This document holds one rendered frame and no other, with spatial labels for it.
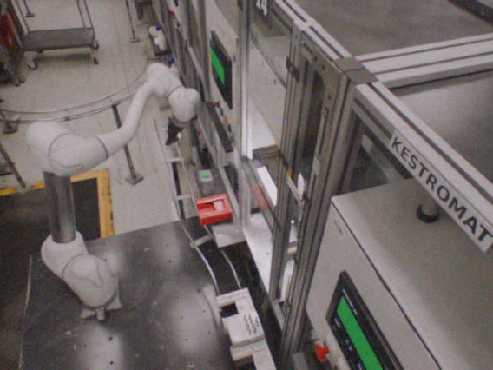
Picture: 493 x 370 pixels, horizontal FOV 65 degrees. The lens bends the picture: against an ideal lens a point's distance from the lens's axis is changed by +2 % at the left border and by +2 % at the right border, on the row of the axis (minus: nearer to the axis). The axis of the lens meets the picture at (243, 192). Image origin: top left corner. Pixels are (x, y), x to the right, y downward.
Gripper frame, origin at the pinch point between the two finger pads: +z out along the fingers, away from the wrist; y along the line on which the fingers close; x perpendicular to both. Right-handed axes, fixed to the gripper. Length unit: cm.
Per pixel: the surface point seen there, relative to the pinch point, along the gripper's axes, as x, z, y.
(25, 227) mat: 71, 154, 24
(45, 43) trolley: -7, 240, 271
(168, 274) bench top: 20, 18, -64
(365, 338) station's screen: 30, -114, -101
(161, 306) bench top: 31, 13, -77
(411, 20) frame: -5, -133, -47
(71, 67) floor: -29, 251, 244
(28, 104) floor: 33, 234, 186
